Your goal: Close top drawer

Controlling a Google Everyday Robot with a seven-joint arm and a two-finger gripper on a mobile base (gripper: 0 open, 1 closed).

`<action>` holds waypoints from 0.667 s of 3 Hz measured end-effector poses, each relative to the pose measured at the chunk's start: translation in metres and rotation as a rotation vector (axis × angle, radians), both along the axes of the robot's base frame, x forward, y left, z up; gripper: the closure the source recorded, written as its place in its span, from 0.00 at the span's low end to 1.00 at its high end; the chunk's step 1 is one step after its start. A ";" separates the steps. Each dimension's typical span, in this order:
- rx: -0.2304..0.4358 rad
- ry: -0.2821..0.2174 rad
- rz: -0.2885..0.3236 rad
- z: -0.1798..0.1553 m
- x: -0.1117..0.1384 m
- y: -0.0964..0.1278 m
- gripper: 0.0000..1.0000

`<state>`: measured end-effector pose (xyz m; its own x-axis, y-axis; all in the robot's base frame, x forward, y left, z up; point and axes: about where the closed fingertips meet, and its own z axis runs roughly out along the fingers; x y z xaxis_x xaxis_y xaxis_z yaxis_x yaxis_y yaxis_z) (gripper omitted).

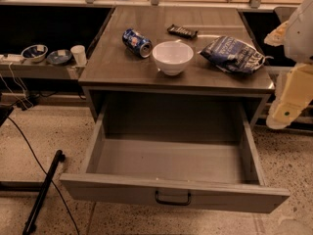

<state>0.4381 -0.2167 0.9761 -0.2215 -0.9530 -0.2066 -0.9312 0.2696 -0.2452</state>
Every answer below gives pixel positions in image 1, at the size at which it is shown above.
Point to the white paper cup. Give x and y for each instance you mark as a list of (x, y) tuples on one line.
[(78, 52)]

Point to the blue chip bag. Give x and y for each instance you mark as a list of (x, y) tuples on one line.
[(233, 55)]

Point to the black metal stand leg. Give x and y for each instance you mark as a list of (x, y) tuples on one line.
[(30, 226)]

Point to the white power strip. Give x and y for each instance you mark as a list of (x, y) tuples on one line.
[(11, 58)]

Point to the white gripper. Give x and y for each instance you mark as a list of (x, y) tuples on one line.
[(300, 38)]

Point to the blue soda can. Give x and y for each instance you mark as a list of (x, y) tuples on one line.
[(138, 44)]

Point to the grey side shelf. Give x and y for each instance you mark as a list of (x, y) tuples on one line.
[(41, 70)]

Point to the black drawer handle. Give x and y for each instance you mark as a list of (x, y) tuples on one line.
[(173, 199)]

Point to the grey cabinet with top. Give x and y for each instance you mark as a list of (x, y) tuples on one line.
[(112, 67)]

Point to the grey top drawer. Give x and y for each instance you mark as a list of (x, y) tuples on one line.
[(202, 148)]

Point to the white and blue bowl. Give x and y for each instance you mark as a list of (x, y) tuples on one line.
[(35, 53)]

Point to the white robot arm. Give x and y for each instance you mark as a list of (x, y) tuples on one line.
[(298, 40)]

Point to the black remote control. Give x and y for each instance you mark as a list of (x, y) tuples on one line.
[(182, 32)]

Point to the blue shallow bowl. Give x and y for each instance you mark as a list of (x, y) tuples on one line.
[(59, 57)]

